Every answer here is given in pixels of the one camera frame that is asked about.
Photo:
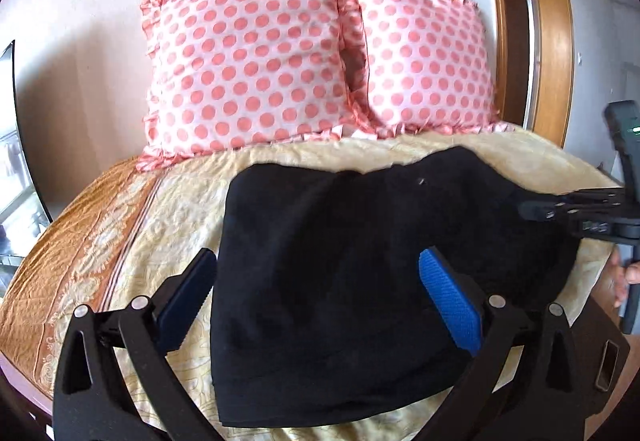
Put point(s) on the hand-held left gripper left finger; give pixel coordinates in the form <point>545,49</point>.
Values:
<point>182,306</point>

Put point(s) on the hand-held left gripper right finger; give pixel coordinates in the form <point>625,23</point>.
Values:
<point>452,303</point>

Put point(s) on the black pants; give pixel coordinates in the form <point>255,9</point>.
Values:
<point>325,271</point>

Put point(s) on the person's right hand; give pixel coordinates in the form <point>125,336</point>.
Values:
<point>624,281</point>

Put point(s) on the yellow patterned bedsheet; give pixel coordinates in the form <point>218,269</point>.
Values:
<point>125,231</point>

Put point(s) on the pink polka dot pillow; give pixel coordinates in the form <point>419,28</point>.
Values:
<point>250,66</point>
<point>430,61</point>

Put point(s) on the wooden door frame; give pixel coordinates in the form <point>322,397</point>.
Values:
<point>555,46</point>

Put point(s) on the brown interior door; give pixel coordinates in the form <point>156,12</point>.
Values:
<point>517,56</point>

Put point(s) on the black plastic stool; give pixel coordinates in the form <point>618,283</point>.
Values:
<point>590,336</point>

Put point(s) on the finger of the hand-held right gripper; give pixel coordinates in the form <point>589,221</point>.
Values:
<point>555,208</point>

